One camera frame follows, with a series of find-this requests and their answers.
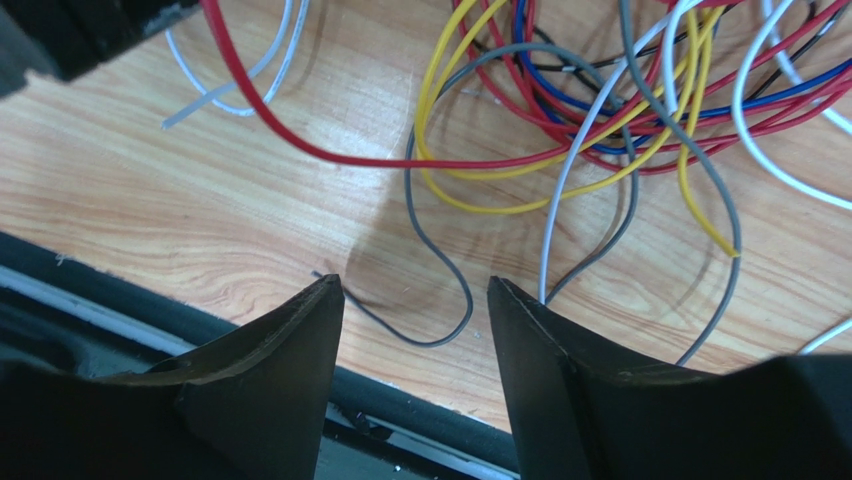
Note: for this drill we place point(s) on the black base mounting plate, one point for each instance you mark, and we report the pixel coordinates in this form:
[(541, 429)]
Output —
[(380, 402)]

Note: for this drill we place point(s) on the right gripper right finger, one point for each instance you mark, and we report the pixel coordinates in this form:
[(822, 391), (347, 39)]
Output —
[(584, 407)]

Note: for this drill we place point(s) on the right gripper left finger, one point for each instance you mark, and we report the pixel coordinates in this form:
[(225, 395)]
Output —
[(248, 405)]

